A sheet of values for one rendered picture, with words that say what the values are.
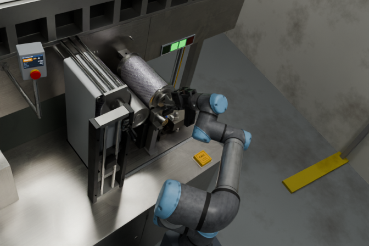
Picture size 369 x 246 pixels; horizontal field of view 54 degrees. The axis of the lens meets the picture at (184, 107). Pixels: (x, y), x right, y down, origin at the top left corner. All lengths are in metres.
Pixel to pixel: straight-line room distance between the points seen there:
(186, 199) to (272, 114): 2.68
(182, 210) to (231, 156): 0.31
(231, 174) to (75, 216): 0.77
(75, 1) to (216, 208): 0.94
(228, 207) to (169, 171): 0.78
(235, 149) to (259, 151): 2.00
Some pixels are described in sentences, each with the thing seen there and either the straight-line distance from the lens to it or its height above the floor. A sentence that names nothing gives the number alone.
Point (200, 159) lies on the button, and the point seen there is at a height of 0.92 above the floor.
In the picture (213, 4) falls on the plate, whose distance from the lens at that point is 2.11.
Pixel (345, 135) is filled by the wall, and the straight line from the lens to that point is 3.60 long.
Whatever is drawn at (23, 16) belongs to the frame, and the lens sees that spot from 1.45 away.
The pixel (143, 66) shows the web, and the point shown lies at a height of 1.31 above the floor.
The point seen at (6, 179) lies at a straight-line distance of 1.59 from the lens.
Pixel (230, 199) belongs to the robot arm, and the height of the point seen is 1.50.
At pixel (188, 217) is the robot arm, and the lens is 1.07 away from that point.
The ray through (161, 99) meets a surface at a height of 1.27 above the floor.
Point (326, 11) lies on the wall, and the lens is 3.42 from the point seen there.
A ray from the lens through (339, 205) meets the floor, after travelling 3.35.
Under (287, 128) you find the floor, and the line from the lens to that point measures 3.61.
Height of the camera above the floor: 2.43
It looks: 46 degrees down
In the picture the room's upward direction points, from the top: 17 degrees clockwise
